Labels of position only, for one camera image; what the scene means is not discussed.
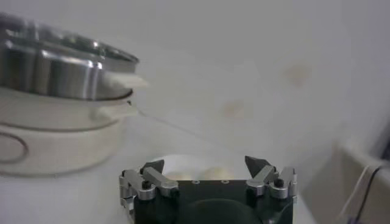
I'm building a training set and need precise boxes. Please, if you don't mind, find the white side table with sticker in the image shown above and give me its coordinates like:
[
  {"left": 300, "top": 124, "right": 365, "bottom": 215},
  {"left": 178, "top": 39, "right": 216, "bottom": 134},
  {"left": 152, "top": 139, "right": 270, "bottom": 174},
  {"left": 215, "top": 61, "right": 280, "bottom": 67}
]
[{"left": 301, "top": 121, "right": 390, "bottom": 224}]

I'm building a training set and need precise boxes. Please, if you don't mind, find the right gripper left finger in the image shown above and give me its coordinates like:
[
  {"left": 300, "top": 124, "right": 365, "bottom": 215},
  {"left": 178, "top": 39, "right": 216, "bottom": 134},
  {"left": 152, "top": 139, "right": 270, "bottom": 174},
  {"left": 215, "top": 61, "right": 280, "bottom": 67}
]
[{"left": 119, "top": 159, "right": 179, "bottom": 215}]

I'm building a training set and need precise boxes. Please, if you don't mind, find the cream electric cooker base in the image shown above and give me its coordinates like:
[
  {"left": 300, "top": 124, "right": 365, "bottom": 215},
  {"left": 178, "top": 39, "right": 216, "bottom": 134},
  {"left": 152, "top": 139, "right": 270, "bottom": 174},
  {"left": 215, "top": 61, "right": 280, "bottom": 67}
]
[{"left": 0, "top": 86, "right": 143, "bottom": 177}]

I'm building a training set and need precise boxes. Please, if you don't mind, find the stainless steel steamer basket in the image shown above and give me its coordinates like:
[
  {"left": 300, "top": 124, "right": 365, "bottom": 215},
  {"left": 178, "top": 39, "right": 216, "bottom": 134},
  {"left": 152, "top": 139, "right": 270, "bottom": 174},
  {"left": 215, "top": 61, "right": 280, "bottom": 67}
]
[{"left": 0, "top": 12, "right": 150, "bottom": 101}]

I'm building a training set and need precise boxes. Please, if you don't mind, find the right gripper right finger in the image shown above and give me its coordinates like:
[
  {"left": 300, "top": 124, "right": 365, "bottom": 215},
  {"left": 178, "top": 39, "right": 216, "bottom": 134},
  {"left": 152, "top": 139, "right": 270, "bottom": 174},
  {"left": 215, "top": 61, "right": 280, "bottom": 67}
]
[{"left": 245, "top": 156, "right": 298, "bottom": 200}]

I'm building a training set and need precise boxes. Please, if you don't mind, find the white laptop cable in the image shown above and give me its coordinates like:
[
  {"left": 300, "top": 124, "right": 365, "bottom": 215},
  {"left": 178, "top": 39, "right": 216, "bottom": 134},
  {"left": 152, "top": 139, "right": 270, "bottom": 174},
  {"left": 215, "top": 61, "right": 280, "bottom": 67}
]
[{"left": 336, "top": 166, "right": 371, "bottom": 224}]

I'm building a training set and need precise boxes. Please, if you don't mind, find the white round plate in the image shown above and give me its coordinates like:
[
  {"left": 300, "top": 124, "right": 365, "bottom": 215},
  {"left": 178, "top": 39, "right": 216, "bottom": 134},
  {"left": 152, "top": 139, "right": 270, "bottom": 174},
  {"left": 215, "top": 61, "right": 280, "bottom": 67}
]
[{"left": 151, "top": 154, "right": 247, "bottom": 181}]

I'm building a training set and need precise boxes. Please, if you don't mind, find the black laptop charger cable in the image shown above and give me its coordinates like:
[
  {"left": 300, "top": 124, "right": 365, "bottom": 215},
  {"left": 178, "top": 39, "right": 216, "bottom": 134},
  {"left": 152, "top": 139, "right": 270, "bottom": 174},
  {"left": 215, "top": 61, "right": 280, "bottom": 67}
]
[{"left": 355, "top": 166, "right": 386, "bottom": 224}]

